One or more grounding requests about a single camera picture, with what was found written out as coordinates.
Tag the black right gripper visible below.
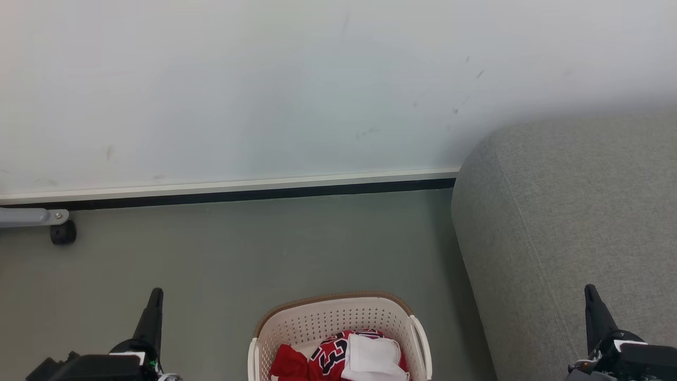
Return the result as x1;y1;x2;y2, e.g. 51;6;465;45
566;284;677;381

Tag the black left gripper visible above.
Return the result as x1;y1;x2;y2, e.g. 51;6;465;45
25;287;183;381

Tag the red jersey with black print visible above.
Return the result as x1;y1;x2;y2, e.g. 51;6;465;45
270;329;410;381

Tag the red and white jacket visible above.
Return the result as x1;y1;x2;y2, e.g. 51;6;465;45
341;334;410;381

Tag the grey fabric sofa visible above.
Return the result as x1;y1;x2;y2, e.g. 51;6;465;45
451;108;677;381

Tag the black caster wheel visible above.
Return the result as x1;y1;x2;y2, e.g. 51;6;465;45
50;220;77;246

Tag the white and black baseboard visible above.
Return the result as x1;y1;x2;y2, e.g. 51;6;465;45
0;167;461;211

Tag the grey metal stand leg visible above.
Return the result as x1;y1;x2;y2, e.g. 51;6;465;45
0;207;70;229

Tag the cream perforated laundry basket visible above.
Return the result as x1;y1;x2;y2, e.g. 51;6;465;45
248;291;433;381

